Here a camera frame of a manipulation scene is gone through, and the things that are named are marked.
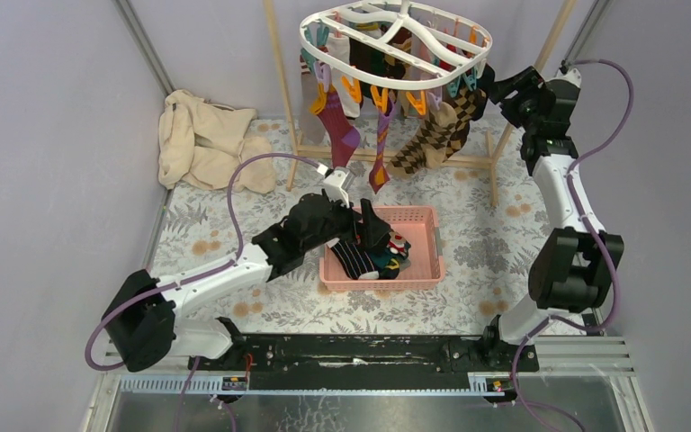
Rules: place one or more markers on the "navy santa sock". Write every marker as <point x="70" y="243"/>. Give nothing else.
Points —
<point x="392" y="268"/>

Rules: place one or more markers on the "teal green sock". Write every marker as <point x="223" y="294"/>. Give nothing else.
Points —
<point x="397" y="246"/>

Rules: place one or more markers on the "wooden hanger stand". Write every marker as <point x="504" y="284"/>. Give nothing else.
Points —
<point x="490" y="162"/>

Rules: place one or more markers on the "white sock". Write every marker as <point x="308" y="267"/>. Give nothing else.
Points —
<point x="339" y="48"/>

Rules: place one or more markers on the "beige long sock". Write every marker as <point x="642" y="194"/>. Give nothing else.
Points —
<point x="310" y="124"/>

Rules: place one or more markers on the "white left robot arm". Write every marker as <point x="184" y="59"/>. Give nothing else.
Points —
<point x="147" y="320"/>

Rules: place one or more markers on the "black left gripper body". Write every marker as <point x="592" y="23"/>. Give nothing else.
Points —
<point x="338" y="223"/>

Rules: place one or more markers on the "brown argyle sock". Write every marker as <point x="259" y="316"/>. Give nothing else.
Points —
<point x="469" y="106"/>

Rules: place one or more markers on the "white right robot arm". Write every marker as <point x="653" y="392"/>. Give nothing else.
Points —
<point x="575" y="268"/>

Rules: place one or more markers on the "black pinstriped sock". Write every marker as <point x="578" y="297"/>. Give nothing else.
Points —
<point x="355" y="261"/>

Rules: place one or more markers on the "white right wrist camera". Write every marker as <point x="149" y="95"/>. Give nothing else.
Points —
<point x="569" y="74"/>

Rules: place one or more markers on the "white round clip hanger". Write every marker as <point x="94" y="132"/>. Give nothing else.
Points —
<point x="396" y="44"/>

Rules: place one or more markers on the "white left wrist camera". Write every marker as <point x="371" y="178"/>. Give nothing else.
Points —
<point x="335" y="184"/>

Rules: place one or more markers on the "pink plastic basket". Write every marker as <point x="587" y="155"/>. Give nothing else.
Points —
<point x="411" y="257"/>

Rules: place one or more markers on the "cream crumpled cloth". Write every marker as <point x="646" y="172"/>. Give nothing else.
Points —
<point x="203" y="143"/>

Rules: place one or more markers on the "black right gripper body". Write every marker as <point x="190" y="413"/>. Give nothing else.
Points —
<point x="522" y="113"/>

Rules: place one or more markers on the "magenta purple striped sock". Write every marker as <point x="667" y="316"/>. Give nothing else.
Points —
<point x="379" y="175"/>

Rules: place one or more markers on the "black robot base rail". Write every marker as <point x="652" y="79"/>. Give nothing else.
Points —
<point x="301" y="362"/>

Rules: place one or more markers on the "tan argyle sock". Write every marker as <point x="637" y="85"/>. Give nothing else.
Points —
<point x="427" y="147"/>

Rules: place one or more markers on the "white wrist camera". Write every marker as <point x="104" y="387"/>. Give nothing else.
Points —
<point x="569" y="74"/>
<point x="335" y="184"/>

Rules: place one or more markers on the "mustard yellow sock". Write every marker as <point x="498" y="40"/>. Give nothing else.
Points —
<point x="320" y="102"/>

